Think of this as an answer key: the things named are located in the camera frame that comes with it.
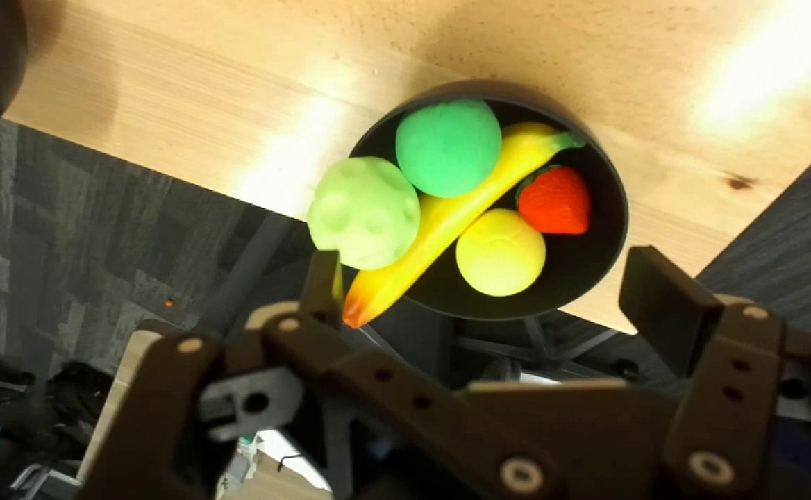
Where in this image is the light green dimpled ball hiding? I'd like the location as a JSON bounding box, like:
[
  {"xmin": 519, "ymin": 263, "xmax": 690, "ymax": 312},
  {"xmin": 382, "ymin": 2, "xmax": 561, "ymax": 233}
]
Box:
[{"xmin": 306, "ymin": 152, "xmax": 426, "ymax": 276}]

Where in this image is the small red textured fruit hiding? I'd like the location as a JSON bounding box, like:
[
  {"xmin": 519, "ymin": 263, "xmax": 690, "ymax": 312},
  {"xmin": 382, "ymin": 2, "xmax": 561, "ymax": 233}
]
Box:
[{"xmin": 514, "ymin": 161, "xmax": 596, "ymax": 240}]

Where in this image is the yellow toy banana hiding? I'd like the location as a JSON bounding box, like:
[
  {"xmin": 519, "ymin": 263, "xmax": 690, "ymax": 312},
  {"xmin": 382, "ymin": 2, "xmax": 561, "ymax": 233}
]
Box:
[{"xmin": 339, "ymin": 119, "xmax": 590, "ymax": 333}]

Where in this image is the yellow-green smooth ball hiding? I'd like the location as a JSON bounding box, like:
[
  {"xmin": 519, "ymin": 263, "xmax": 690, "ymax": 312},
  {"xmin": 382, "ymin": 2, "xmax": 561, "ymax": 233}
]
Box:
[{"xmin": 454, "ymin": 206, "xmax": 551, "ymax": 299}]

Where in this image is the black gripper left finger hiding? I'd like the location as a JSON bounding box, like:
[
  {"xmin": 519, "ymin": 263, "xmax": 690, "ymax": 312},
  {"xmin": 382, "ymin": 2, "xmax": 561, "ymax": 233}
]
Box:
[{"xmin": 76, "ymin": 247, "xmax": 568, "ymax": 500}]

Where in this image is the green smooth ball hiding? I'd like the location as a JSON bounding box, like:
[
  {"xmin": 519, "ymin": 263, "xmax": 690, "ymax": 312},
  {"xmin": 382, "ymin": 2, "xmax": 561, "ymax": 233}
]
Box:
[{"xmin": 393, "ymin": 98, "xmax": 507, "ymax": 202}]

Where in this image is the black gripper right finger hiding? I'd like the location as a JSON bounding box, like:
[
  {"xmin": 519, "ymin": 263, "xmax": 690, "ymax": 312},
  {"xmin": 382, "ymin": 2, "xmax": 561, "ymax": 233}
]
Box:
[{"xmin": 618, "ymin": 244, "xmax": 811, "ymax": 500}]

